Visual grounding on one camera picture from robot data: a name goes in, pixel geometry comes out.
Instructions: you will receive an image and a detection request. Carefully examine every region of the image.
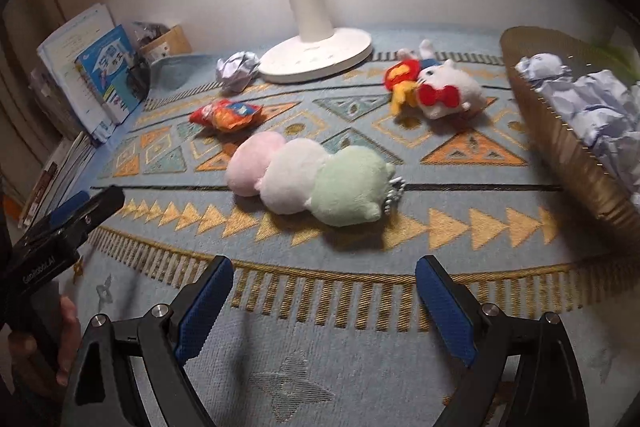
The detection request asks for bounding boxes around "patterned blue table mat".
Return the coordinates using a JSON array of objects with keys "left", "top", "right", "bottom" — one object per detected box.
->
[{"left": 68, "top": 35, "right": 639, "bottom": 426}]

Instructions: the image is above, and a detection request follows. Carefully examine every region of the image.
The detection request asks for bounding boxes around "large lined paper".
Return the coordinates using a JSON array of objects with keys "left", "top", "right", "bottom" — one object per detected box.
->
[{"left": 536, "top": 69, "right": 639, "bottom": 206}]

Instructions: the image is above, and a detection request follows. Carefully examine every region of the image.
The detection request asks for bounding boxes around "paper ball back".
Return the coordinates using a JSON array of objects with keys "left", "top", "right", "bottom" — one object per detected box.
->
[{"left": 216, "top": 51, "right": 259, "bottom": 94}]

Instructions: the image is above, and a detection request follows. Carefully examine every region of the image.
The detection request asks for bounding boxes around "white paper stack upright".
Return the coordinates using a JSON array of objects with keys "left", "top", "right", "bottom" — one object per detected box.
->
[{"left": 37, "top": 3, "right": 115, "bottom": 144}]

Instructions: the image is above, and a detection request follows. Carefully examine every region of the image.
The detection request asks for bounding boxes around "green tissue box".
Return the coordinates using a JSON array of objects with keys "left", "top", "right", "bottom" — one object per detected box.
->
[{"left": 596, "top": 27, "right": 640, "bottom": 74}]

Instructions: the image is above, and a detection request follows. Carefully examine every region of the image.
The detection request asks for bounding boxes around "wooden pen cup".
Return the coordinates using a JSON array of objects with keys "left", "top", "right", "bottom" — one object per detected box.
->
[{"left": 140, "top": 25, "right": 192, "bottom": 64}]

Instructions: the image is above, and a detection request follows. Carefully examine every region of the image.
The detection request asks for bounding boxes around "blue study book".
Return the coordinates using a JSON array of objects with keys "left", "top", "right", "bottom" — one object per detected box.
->
[{"left": 75, "top": 25, "right": 140, "bottom": 126}]

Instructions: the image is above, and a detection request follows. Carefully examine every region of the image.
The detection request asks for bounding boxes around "paper ball pile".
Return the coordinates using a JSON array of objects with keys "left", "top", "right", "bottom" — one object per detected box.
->
[{"left": 514, "top": 53, "right": 572, "bottom": 83}]

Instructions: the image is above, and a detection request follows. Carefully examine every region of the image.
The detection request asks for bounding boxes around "white desk lamp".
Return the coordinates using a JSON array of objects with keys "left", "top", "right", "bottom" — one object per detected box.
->
[{"left": 259, "top": 0, "right": 372, "bottom": 84}]

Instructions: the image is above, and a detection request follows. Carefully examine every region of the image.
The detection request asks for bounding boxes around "flat stack of books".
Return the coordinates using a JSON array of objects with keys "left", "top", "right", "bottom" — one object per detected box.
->
[{"left": 18, "top": 131, "right": 96, "bottom": 231}]

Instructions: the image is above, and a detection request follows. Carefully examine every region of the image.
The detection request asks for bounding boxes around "three-ball pastel plush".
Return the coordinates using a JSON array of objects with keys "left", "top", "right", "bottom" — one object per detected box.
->
[{"left": 226, "top": 131, "right": 406, "bottom": 228}]

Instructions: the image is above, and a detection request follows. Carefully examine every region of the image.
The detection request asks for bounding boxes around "person's left hand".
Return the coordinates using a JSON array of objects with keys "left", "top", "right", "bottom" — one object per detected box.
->
[{"left": 8, "top": 296, "right": 81, "bottom": 397}]

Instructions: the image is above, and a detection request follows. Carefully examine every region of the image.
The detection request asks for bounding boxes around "orange snack packet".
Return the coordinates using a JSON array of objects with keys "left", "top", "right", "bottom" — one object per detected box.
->
[{"left": 189, "top": 98, "right": 264, "bottom": 133}]

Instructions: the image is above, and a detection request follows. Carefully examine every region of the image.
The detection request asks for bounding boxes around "hello kitty plush toy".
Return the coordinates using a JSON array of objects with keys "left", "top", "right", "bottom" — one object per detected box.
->
[{"left": 383, "top": 39, "right": 487, "bottom": 120}]

